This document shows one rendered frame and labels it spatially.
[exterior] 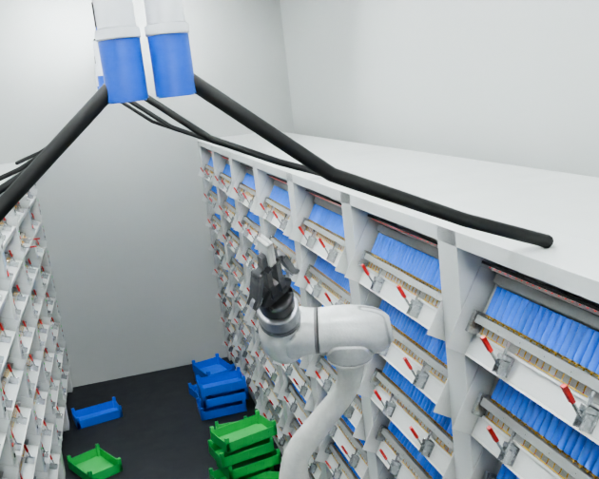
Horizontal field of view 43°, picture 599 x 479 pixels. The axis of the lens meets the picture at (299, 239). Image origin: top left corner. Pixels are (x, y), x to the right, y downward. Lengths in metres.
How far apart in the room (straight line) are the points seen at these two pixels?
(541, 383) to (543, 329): 0.10
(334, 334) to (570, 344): 0.50
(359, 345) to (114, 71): 0.81
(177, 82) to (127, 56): 0.08
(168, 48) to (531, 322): 0.84
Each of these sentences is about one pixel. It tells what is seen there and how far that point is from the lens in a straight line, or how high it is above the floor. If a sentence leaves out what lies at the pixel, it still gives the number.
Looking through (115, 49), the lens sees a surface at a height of 2.14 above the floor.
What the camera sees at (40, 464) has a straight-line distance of 3.92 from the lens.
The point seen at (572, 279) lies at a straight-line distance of 1.28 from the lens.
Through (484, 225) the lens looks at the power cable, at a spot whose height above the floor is 1.79.
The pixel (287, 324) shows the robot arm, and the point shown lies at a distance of 1.58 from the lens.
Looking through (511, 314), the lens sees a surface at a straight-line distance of 1.57.
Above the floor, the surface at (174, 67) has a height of 2.11.
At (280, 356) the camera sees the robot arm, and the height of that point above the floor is 1.48.
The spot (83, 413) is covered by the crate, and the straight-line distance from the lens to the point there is 5.53.
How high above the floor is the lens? 2.07
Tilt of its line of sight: 12 degrees down
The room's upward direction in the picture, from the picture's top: 7 degrees counter-clockwise
